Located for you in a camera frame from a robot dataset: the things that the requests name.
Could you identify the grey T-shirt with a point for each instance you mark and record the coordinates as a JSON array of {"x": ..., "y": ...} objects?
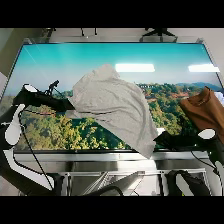
[{"x": 113, "y": 103}]

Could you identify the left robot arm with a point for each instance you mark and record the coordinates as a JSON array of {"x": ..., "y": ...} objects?
[{"x": 30, "y": 98}]

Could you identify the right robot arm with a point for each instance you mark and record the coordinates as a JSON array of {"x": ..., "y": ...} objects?
[{"x": 186, "y": 140}]

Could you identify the brown T-shirt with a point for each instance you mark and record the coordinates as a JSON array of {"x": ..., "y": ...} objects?
[{"x": 205, "y": 111}]

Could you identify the silver frame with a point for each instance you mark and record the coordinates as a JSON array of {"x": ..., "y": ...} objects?
[{"x": 110, "y": 166}]

